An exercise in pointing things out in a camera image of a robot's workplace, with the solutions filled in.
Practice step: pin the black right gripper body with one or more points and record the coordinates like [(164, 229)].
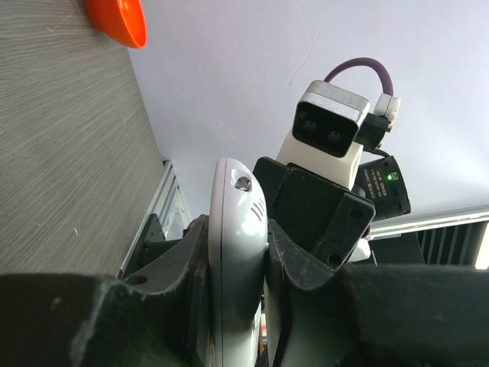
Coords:
[(322, 217)]

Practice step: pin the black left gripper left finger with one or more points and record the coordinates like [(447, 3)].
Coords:
[(158, 316)]

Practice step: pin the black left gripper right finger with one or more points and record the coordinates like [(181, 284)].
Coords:
[(367, 315)]

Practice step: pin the white remote control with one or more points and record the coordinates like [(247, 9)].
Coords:
[(237, 248)]

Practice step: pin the orange plastic bowl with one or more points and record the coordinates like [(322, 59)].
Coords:
[(122, 20)]

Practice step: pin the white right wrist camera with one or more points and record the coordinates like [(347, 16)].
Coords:
[(331, 128)]

